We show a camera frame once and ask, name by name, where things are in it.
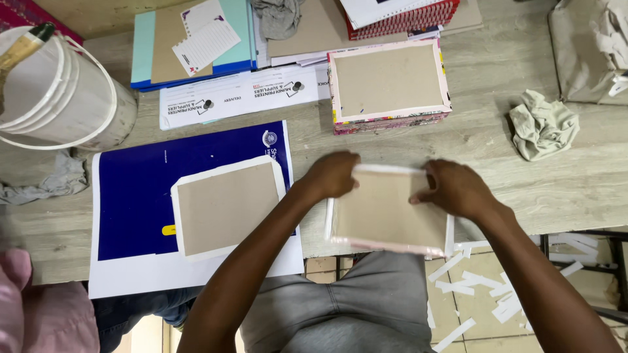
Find person's right hand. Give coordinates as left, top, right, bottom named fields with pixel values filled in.
left=409, top=159, right=502, bottom=224

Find person's left hand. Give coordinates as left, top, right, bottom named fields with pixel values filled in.
left=295, top=150, right=362, bottom=202

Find white-edged cardboard book cover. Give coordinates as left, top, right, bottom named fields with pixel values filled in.
left=324, top=164, right=455, bottom=259

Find stack of floral-edged cardboard covers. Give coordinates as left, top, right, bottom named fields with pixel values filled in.
left=327, top=38, right=453, bottom=136

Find white printed delivery form pad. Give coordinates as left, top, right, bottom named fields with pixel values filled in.
left=159, top=63, right=331, bottom=131

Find white-bordered cardboard book cover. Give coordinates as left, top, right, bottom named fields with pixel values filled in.
left=170, top=155, right=288, bottom=262

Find person's grey shorts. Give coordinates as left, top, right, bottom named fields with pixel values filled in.
left=239, top=250, right=434, bottom=353

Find large brown cardboard sheet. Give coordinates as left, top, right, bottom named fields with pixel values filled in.
left=267, top=0, right=484, bottom=59

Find red spiral notebook stack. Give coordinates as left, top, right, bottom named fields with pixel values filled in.
left=339, top=0, right=462, bottom=41

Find white spiral notebook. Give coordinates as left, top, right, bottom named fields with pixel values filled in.
left=339, top=0, right=445, bottom=30

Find crumpled grey cloth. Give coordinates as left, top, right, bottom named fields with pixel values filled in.
left=250, top=0, right=306, bottom=41

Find scattered white paper strips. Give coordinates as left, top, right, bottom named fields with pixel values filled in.
left=426, top=232, right=600, bottom=353

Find white lined notepad sheet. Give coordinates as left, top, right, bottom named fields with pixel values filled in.
left=171, top=0, right=242, bottom=78

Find crumpled beige cloth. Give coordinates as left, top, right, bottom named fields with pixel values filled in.
left=508, top=89, right=581, bottom=163

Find blue printed poster sheet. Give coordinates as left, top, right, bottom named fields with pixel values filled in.
left=88, top=120, right=306, bottom=300

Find stack of teal blue folders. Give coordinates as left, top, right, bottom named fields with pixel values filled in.
left=130, top=0, right=259, bottom=93

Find beige fabric bag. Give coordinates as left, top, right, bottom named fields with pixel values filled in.
left=548, top=0, right=628, bottom=107

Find grey rag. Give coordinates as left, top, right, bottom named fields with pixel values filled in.
left=0, top=149, right=90, bottom=206

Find white plastic bucket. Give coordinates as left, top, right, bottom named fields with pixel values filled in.
left=0, top=25, right=139, bottom=152

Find red patterned cloth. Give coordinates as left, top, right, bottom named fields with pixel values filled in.
left=0, top=0, right=84, bottom=46

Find black metal stool frame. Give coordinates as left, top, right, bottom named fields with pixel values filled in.
left=540, top=229, right=628, bottom=325

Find wooden-handled glue brush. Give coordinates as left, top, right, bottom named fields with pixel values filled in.
left=0, top=22, right=57, bottom=74

